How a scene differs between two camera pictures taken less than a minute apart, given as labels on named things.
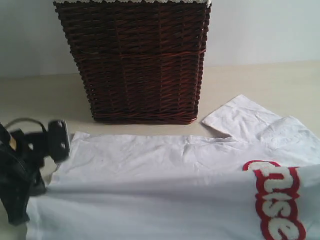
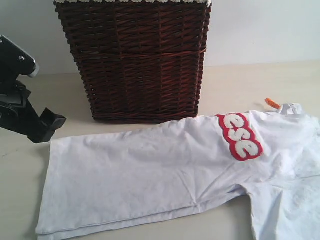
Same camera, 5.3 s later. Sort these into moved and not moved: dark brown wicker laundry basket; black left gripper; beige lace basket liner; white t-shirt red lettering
Moved: black left gripper; white t-shirt red lettering
Not moved: beige lace basket liner; dark brown wicker laundry basket
